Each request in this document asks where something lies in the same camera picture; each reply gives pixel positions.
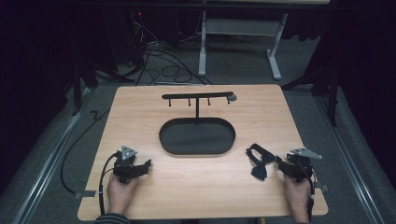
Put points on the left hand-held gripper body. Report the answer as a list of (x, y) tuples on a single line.
[(125, 165)]

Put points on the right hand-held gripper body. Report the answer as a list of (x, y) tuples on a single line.
[(300, 166)]

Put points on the black bow tie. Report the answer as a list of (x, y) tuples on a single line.
[(260, 161)]

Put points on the black hanger rack with tray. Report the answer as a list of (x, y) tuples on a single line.
[(197, 137)]

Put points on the person's right hand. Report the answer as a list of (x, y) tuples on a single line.
[(297, 197)]

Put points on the person's left hand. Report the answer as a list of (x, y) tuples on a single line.
[(120, 193)]

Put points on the black metal stand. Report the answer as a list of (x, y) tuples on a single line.
[(81, 77), (330, 84)]

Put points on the grey metal floor rail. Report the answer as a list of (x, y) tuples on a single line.
[(345, 155), (46, 161)]

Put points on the white desk frame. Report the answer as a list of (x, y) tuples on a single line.
[(239, 28)]

